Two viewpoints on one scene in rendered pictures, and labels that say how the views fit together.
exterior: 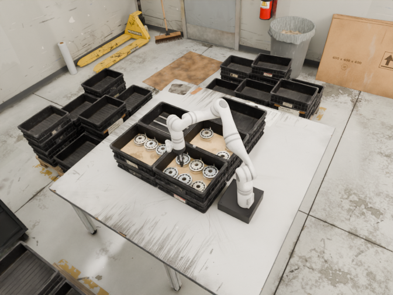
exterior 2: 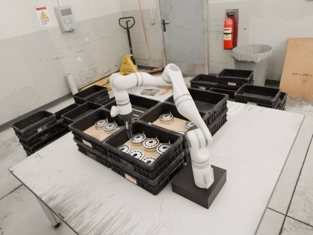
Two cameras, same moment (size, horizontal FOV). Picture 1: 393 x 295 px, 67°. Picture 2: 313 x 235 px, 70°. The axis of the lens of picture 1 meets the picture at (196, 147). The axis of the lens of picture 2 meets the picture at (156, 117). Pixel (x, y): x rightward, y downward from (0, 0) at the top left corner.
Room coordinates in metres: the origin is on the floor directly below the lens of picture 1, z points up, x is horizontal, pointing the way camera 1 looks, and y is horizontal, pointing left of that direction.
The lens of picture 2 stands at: (0.18, -0.18, 1.69)
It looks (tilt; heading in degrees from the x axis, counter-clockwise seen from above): 30 degrees down; 7
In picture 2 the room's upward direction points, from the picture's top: 9 degrees counter-clockwise
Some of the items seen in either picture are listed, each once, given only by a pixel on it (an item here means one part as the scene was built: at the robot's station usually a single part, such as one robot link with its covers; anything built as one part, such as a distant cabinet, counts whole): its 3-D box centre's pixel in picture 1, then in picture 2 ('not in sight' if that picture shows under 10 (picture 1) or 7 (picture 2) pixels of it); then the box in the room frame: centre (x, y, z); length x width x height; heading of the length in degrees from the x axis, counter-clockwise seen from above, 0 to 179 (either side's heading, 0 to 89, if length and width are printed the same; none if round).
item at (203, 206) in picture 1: (192, 181); (146, 161); (1.25, 0.05, 0.76); 0.40 x 0.30 x 0.12; 52
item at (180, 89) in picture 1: (179, 88); (149, 91); (2.46, 0.12, 0.71); 0.22 x 0.19 x 0.01; 54
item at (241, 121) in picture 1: (234, 119); (195, 105); (1.73, -0.32, 0.87); 0.40 x 0.30 x 0.11; 52
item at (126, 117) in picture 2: (179, 150); (126, 117); (1.23, 0.10, 1.10); 0.08 x 0.08 x 0.09
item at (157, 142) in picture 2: (196, 165); (151, 142); (1.31, 0.01, 0.86); 0.10 x 0.10 x 0.01
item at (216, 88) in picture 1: (223, 96); not in sight; (2.88, -0.38, 0.26); 0.40 x 0.30 x 0.23; 54
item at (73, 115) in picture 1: (83, 117); (71, 123); (2.63, 1.23, 0.31); 0.40 x 0.30 x 0.34; 144
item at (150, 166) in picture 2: (189, 166); (142, 141); (1.25, 0.05, 0.92); 0.40 x 0.30 x 0.02; 52
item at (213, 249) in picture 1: (202, 184); (165, 175); (1.54, -0.02, 0.35); 1.60 x 1.60 x 0.70; 54
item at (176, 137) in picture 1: (175, 127); (119, 88); (1.23, 0.11, 1.27); 0.09 x 0.07 x 0.15; 34
